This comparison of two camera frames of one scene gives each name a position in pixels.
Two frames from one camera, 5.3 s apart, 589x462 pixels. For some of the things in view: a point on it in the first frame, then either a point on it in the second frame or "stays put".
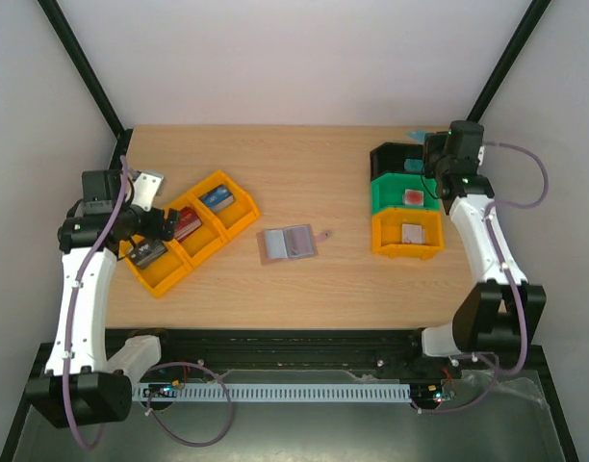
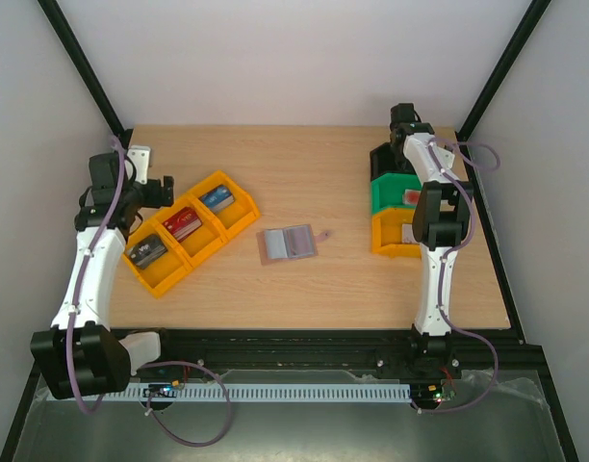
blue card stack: x=217 y=198 stays put
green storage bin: x=396 y=190 stays put
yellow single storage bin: x=387 y=233 stays put
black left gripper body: x=154 y=229 to x=155 y=200
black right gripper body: x=432 y=151 to x=383 y=157
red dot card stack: x=413 y=197 stays put
